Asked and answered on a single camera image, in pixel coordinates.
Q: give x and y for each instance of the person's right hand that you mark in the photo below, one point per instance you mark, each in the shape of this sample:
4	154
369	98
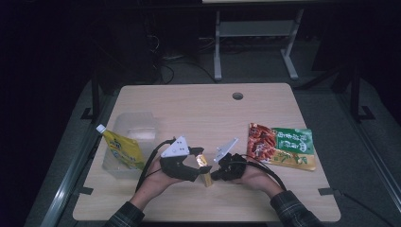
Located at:
257	179

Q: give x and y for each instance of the clear plastic container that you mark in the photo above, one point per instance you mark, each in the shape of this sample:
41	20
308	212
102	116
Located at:
138	126

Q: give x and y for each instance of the red snack packet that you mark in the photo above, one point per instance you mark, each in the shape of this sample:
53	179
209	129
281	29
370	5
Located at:
260	142

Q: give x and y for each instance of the person's left hand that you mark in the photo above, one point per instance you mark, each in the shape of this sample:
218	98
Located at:
154	183

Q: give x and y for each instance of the black table edge bracket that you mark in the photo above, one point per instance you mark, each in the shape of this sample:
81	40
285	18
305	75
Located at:
327	191
84	190

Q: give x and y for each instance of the white metal table frame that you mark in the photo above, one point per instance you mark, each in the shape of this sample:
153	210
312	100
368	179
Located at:
255	29

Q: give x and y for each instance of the green snack packet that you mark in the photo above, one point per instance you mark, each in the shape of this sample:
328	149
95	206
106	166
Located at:
294	145

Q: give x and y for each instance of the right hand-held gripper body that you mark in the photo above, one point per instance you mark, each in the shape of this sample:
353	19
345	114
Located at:
231	167

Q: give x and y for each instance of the yellow spout pouch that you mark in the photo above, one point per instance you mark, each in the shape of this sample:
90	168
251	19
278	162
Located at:
124	151

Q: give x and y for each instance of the black metal stand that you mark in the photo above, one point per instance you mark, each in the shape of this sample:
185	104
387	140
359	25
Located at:
355	94
94	94

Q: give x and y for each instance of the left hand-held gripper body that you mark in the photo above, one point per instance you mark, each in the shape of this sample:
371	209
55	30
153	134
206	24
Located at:
176	164

